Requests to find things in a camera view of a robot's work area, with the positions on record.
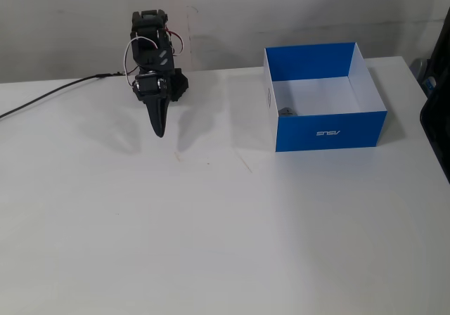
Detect grey rounded plastic part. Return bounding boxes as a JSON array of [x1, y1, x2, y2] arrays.
[[409, 57, 439, 98]]

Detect blue and white cardboard box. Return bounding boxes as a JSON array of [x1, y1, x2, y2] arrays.
[[263, 41, 389, 153]]

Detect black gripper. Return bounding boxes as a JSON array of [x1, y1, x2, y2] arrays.
[[134, 72, 174, 139]]

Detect thick black power cable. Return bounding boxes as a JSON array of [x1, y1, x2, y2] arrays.
[[0, 72, 122, 120]]

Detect black plastic chair back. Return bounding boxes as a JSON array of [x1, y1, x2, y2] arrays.
[[419, 8, 450, 186]]

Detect white red servo cable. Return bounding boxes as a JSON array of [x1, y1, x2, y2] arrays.
[[165, 28, 186, 56], [123, 37, 159, 87]]

